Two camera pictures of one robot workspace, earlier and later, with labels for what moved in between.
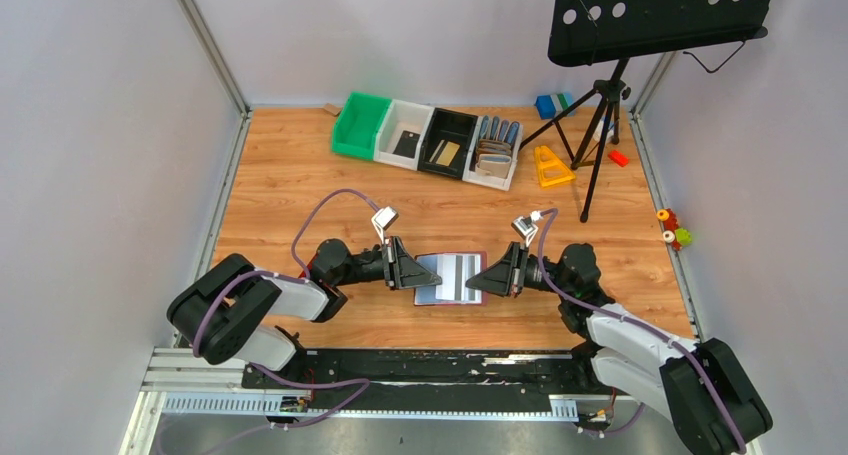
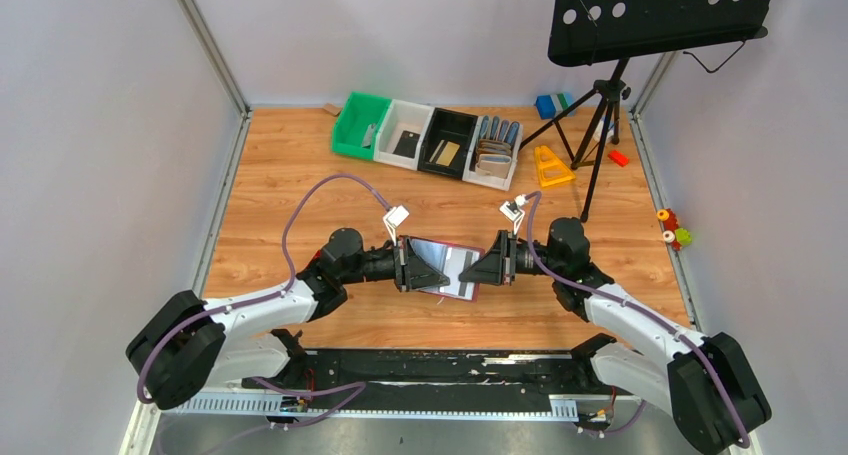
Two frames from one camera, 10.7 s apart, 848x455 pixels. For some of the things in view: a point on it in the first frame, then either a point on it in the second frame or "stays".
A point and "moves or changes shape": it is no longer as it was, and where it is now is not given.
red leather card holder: (454, 271) moves or changes shape
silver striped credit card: (454, 271) to (368, 135)
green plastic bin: (357, 124) stays
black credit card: (407, 144) stays
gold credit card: (448, 153) stays
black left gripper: (401, 270) stays
